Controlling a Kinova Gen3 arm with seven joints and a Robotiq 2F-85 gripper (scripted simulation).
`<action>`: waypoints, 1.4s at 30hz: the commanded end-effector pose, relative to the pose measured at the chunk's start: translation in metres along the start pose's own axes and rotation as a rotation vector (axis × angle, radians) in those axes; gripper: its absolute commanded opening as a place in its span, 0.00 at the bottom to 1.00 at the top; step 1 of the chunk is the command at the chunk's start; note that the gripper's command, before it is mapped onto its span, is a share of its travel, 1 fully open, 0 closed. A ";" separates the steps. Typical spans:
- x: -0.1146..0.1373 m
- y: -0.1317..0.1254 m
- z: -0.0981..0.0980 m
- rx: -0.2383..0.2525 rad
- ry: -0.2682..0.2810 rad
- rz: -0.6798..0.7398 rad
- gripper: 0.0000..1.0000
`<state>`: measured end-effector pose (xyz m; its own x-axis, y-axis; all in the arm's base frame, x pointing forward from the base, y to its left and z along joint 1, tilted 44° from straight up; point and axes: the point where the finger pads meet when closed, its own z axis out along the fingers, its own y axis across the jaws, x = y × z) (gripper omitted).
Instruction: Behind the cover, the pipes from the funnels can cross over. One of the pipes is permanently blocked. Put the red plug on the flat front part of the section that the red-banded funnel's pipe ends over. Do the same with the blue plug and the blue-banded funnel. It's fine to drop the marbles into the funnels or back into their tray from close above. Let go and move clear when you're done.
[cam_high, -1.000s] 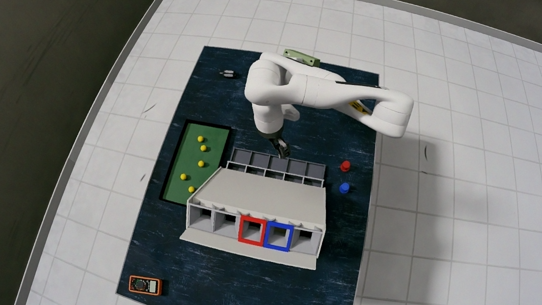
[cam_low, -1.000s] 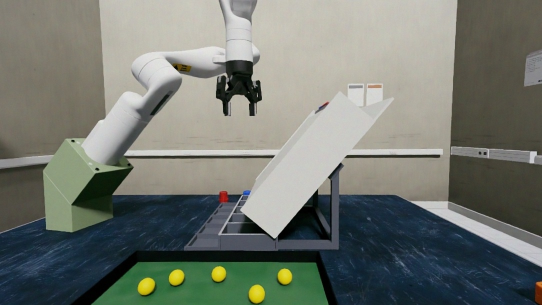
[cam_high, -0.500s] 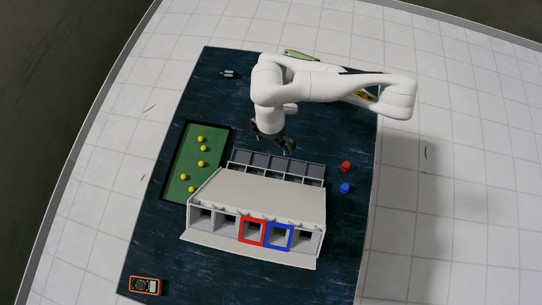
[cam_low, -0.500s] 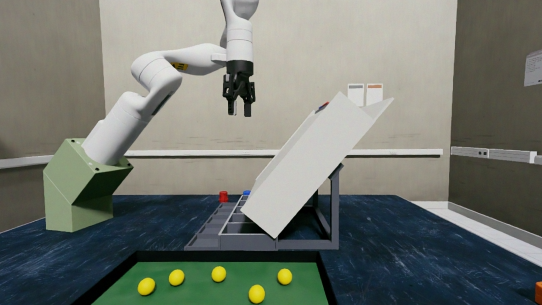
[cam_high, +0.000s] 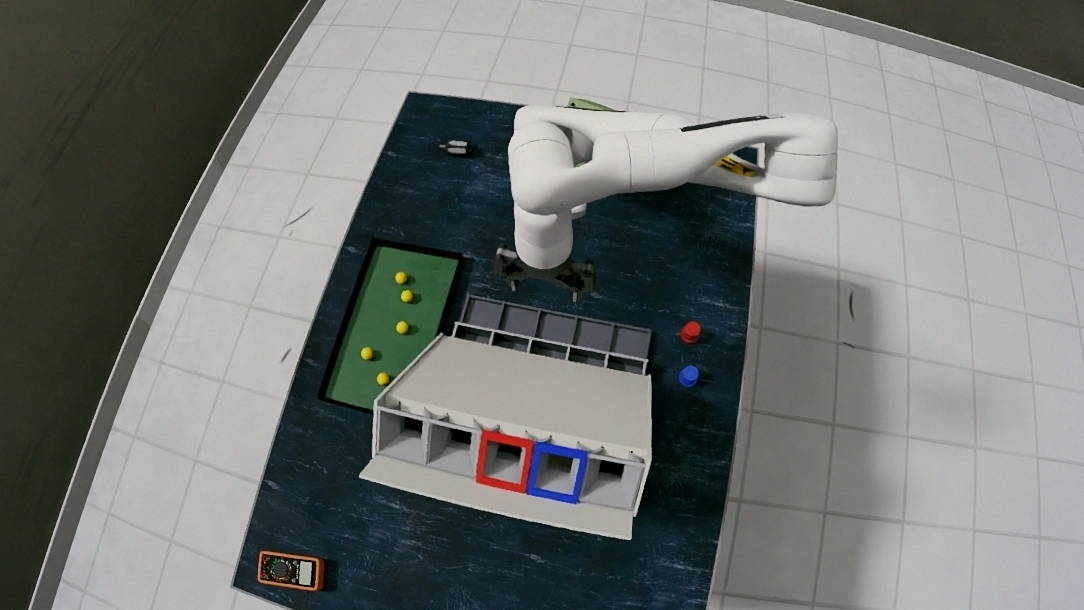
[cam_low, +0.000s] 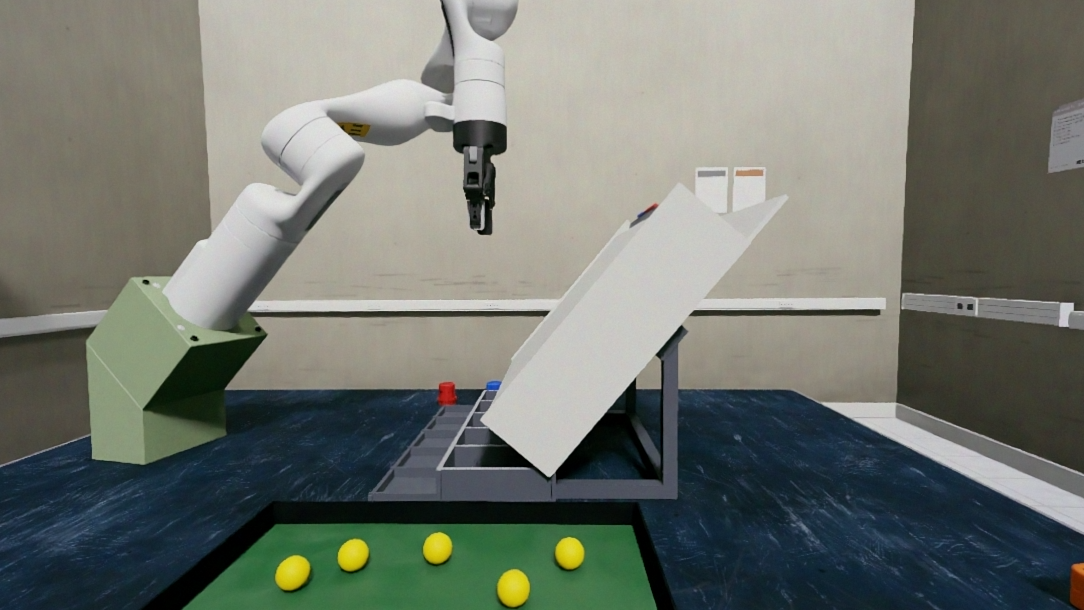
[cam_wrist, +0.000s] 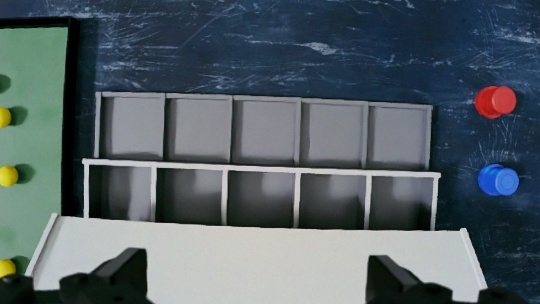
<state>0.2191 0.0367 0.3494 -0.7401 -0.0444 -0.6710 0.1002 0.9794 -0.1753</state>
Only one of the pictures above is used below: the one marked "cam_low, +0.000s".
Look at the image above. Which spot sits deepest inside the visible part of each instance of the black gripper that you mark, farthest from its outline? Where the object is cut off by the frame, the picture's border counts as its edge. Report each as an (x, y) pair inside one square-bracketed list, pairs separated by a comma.
[(476, 133)]

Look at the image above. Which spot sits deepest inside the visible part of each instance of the red plug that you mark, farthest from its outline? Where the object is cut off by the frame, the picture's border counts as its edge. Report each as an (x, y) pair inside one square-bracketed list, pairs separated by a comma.
[(447, 394)]

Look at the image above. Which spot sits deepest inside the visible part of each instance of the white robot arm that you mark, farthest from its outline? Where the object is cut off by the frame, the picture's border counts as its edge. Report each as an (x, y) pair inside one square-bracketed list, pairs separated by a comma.
[(223, 276)]

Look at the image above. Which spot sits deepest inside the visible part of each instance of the yellow ball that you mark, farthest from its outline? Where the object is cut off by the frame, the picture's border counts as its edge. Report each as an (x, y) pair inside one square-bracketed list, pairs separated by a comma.
[(292, 573), (513, 588), (437, 548), (569, 553), (353, 555)]

